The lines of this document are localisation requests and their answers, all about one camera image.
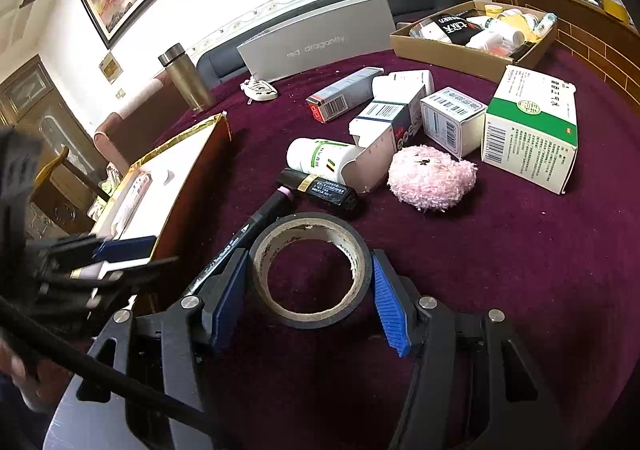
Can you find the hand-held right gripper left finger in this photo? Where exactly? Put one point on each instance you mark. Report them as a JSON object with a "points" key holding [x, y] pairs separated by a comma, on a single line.
{"points": [[230, 302]]}

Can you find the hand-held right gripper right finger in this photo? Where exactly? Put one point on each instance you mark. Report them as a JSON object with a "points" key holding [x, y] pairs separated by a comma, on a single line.
{"points": [[390, 305]]}

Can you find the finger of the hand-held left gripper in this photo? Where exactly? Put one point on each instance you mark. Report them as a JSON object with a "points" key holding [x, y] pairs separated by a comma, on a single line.
{"points": [[125, 247], [125, 276]]}

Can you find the gold rimmed white box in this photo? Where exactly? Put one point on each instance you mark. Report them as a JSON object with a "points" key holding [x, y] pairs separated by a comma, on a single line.
{"points": [[170, 210]]}

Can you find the black marker pen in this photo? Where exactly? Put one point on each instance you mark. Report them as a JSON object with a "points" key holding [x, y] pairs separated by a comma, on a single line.
{"points": [[265, 212]]}

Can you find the black tape roll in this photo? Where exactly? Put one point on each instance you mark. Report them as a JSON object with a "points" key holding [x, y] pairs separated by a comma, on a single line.
{"points": [[305, 222]]}

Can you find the black gold lipstick tube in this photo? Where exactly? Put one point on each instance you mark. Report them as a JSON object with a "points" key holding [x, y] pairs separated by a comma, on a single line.
{"points": [[325, 192]]}

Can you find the pink plush puff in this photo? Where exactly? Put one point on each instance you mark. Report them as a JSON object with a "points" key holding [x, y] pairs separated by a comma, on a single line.
{"points": [[430, 180]]}

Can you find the white grey fern medicine box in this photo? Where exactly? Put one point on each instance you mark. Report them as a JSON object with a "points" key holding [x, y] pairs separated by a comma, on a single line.
{"points": [[385, 115]]}

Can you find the red grey medicine box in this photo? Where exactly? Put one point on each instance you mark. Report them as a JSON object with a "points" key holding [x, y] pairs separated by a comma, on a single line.
{"points": [[340, 92]]}

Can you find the person's left hand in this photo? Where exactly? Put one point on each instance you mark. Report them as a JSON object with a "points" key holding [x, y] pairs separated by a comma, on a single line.
{"points": [[42, 385]]}

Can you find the white blue ointment box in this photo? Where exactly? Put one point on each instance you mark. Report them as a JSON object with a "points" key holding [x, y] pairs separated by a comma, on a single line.
{"points": [[132, 200]]}

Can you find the wooden chair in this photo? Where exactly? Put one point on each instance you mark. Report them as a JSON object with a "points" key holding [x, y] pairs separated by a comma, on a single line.
{"points": [[75, 180]]}

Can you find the wooden door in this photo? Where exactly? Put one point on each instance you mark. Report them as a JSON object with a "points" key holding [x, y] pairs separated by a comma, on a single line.
{"points": [[30, 100]]}

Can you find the brown white armchair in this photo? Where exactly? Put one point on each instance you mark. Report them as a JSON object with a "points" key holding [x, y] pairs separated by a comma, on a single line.
{"points": [[135, 130]]}

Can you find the white green label medicine bottle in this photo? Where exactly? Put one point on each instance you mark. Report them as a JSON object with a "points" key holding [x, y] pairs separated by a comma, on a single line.
{"points": [[310, 155]]}

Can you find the gold thermos flask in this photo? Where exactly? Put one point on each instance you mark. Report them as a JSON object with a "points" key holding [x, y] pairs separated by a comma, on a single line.
{"points": [[187, 80]]}

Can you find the small white barcode box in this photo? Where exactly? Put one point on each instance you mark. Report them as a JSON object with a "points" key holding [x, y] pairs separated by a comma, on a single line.
{"points": [[450, 125]]}

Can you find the white car key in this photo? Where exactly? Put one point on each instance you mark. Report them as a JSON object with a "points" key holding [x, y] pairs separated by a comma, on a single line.
{"points": [[260, 91]]}

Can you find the green white medicine box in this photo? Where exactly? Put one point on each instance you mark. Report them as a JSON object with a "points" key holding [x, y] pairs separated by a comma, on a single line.
{"points": [[530, 130]]}

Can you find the cardboard box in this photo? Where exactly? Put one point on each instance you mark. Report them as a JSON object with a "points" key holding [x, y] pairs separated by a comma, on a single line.
{"points": [[450, 55]]}

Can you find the long silver box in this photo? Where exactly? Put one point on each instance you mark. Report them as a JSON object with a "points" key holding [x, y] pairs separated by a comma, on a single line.
{"points": [[310, 45]]}

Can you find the black printed packet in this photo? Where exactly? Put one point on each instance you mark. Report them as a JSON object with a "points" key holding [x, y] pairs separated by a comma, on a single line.
{"points": [[455, 27]]}

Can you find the pile of white medicine bottles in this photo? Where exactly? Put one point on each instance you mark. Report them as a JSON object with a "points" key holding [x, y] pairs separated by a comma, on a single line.
{"points": [[495, 37]]}

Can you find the wooden shelf cabinet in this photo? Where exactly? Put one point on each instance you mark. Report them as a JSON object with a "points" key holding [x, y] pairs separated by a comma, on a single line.
{"points": [[590, 50]]}

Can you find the gold wall plaque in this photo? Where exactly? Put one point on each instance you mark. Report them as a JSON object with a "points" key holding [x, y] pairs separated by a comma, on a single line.
{"points": [[110, 66]]}

